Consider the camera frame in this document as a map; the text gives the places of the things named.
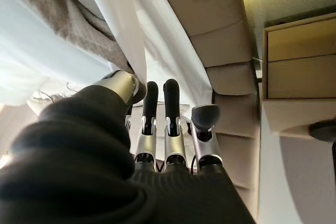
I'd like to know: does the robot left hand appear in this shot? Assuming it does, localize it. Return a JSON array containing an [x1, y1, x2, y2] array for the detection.
[[0, 70, 256, 224]]

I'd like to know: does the smooth white duvet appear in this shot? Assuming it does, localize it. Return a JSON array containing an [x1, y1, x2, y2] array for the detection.
[[0, 0, 148, 107]]

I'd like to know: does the off-white textured blanket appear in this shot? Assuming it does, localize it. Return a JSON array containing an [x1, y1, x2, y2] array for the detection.
[[4, 0, 133, 70]]

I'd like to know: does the white sheeted mattress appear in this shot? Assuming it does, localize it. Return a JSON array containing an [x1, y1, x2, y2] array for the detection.
[[123, 0, 214, 110]]

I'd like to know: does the wooden nightstand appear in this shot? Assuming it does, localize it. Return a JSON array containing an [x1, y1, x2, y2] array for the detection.
[[258, 11, 336, 141]]

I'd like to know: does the black round lamp base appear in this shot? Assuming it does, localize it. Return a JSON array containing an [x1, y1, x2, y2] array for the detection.
[[308, 120, 336, 142]]

